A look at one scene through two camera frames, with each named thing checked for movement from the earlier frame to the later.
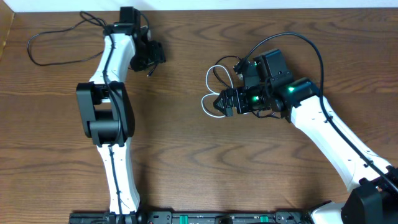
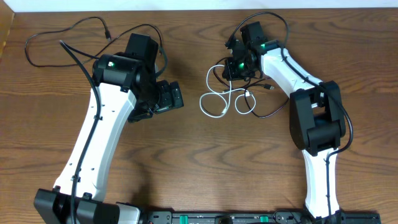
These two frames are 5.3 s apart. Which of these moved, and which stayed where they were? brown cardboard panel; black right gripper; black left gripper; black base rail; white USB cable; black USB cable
Moved: black left gripper; black right gripper; black USB cable; white USB cable
Stayed: black base rail; brown cardboard panel
